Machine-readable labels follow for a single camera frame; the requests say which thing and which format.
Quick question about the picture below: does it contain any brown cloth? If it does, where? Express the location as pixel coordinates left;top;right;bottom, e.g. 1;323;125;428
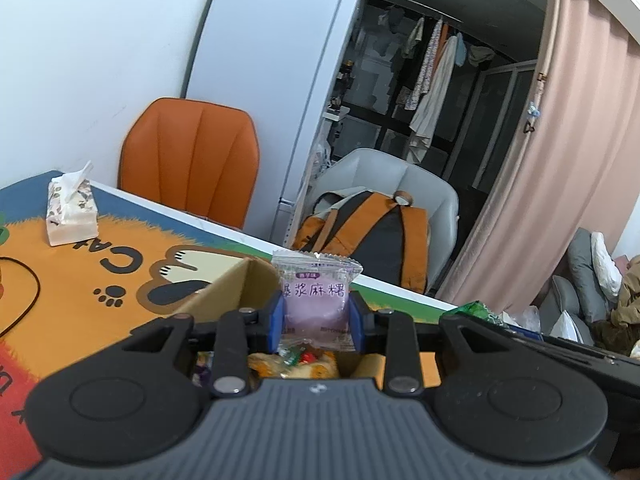
610;255;640;356

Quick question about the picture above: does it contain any yellow snack packet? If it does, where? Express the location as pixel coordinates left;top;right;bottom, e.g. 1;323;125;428
248;342;341;381

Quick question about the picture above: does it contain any clear packet with purple cake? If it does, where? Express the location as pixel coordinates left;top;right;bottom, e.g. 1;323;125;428
271;249;363;361

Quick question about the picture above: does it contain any white knotted plastic bag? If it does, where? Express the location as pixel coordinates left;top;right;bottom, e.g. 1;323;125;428
45;160;100;247

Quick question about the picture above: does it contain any large purple snack packet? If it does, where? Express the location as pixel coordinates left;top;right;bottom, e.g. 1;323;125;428
192;352;216;388

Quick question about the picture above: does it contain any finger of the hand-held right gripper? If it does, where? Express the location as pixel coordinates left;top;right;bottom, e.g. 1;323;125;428
492;324;618;368

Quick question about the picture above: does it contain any orange and black backpack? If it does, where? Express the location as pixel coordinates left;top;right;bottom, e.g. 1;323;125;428
292;190;431;293

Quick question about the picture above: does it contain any black cable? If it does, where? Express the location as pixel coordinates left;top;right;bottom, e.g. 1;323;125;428
0;257;42;336

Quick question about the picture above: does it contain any curtain tieback charm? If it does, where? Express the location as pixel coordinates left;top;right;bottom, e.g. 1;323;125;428
522;72;546;135

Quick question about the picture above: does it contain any floral hanging garment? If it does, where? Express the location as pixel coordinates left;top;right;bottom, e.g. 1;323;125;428
400;20;443;111

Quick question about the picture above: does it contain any grey chair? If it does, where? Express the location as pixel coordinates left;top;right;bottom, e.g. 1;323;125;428
310;147;460;296

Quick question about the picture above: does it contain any white cushion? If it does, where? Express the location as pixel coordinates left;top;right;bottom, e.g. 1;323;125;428
590;232;621;301

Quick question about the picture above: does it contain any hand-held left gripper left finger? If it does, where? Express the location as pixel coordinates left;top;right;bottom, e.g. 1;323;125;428
117;292;286;396

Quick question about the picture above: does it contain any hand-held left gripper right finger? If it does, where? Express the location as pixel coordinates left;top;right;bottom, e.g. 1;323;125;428
347;292;526;396

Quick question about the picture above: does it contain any grey sofa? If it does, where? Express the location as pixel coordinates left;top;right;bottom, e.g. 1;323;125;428
540;227;640;356

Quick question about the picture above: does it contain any orange chair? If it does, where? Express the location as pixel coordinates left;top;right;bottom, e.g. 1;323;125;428
117;97;261;231

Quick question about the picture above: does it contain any white refrigerator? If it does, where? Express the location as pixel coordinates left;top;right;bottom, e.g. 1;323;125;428
182;0;361;248

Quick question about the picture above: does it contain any cartoon cat table mat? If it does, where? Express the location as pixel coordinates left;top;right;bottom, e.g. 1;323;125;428
0;177;451;471

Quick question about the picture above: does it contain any dark green snack packet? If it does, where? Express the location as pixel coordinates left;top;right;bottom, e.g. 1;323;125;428
440;300;511;328

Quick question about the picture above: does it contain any pink curtain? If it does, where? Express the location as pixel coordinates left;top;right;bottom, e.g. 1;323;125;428
435;0;640;306

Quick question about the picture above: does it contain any white hanging garment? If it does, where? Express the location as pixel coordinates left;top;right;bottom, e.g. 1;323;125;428
409;35;458;163

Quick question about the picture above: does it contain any cardboard box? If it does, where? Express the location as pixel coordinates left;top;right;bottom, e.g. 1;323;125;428
131;256;441;391

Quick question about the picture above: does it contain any large white plastic bag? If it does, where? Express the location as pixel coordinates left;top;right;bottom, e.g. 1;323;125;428
500;305;543;333

